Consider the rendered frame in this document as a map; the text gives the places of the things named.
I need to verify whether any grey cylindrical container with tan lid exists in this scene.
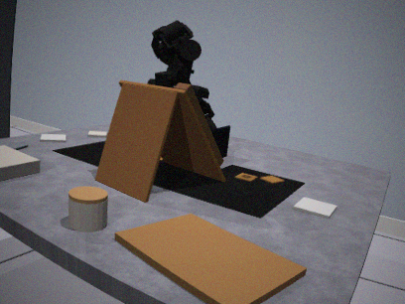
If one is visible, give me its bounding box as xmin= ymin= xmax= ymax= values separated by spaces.
xmin=68 ymin=186 xmax=108 ymax=232

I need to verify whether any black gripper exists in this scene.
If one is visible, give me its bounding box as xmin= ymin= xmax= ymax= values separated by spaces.
xmin=147 ymin=62 xmax=209 ymax=98

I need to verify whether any tan flat rectangular board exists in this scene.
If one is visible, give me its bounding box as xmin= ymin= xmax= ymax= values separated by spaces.
xmin=114 ymin=213 xmax=307 ymax=304

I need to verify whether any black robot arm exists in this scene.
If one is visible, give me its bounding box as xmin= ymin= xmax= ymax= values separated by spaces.
xmin=151 ymin=20 xmax=217 ymax=131

